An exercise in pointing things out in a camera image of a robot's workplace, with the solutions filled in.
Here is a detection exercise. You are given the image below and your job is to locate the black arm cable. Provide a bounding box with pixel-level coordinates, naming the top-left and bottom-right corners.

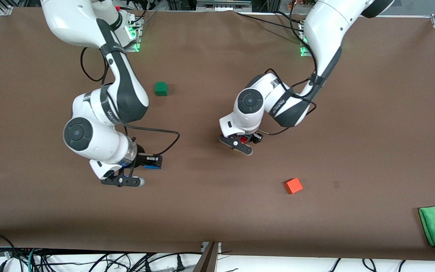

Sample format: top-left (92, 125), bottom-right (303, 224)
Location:
top-left (81, 47), bottom-right (181, 157)
top-left (257, 4), bottom-right (319, 136)

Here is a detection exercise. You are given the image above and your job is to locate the black base power cable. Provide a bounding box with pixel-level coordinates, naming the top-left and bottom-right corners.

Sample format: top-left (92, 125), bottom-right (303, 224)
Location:
top-left (234, 11), bottom-right (305, 32)
top-left (125, 0), bottom-right (156, 29)

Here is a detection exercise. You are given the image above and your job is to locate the brown table cover sheet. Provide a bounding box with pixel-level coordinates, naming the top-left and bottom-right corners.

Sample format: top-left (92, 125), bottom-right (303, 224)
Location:
top-left (0, 7), bottom-right (435, 261)

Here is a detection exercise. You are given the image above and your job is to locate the silver metal rail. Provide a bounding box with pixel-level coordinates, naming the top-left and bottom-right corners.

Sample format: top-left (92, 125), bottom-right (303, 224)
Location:
top-left (197, 0), bottom-right (252, 11)

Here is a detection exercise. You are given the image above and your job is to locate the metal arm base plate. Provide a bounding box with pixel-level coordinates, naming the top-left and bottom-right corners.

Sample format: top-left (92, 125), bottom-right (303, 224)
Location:
top-left (300, 36), bottom-right (312, 58)
top-left (125, 17), bottom-right (143, 53)

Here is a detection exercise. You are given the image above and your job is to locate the orange wooden block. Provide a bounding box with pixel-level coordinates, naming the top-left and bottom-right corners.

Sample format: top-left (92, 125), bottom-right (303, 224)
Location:
top-left (284, 178), bottom-right (304, 195)

